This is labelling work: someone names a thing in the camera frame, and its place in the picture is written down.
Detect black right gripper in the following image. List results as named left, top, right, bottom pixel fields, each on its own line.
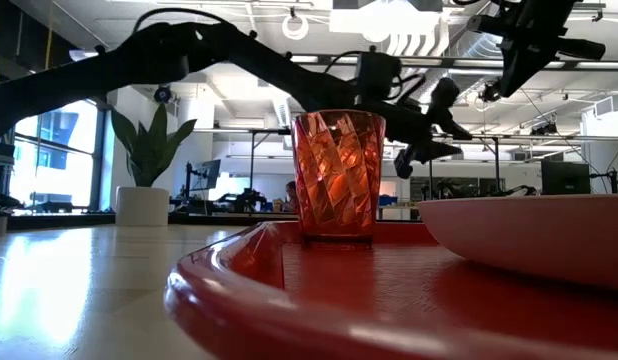
left=466, top=0, right=607, bottom=99

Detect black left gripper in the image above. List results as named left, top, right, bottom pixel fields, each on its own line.
left=353, top=76, right=474, bottom=180

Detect red faceted plastic cup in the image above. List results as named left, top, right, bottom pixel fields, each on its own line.
left=290, top=109, right=387, bottom=246

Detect pink round plate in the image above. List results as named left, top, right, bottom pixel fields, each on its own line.
left=417, top=193, right=618, bottom=293

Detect small monitor on arm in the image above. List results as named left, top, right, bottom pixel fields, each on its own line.
left=185, top=158, right=223, bottom=194

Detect red plastic tray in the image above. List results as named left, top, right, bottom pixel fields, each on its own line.
left=163, top=221, right=618, bottom=360

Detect white ribbed ceiling ducts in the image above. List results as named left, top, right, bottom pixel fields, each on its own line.
left=378, top=17, right=505, bottom=109

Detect black computer monitor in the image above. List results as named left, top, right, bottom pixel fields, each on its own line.
left=540, top=159, right=592, bottom=196

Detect person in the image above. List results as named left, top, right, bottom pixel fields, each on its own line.
left=283, top=180, right=299, bottom=214

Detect green snake plant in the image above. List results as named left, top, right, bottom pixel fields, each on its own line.
left=110, top=102, right=198, bottom=189

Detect white plant pot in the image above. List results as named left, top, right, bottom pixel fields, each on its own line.
left=114, top=185, right=171, bottom=228

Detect long white ceiling lamp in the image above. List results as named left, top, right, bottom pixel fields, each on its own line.
left=68, top=48, right=98, bottom=63

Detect large glass window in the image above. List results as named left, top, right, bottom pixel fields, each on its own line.
left=0, top=94, right=106, bottom=212

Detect black low ledge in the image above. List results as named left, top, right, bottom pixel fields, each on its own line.
left=6, top=211, right=420, bottom=232

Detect black ceiling camera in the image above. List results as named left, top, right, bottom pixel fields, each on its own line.
left=478, top=79, right=503, bottom=104

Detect black workstation frame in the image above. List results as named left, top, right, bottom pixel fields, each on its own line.
left=193, top=127, right=295, bottom=194
left=428, top=132, right=618, bottom=199

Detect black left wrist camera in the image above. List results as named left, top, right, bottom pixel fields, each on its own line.
left=356, top=46, right=404, bottom=100

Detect white coiled cable ring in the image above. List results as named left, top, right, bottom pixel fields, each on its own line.
left=281, top=13, right=310, bottom=42

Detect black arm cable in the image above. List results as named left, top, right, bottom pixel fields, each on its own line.
left=132, top=6, right=235, bottom=34

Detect yellow hanging cable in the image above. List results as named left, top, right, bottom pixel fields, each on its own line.
left=43, top=0, right=55, bottom=71

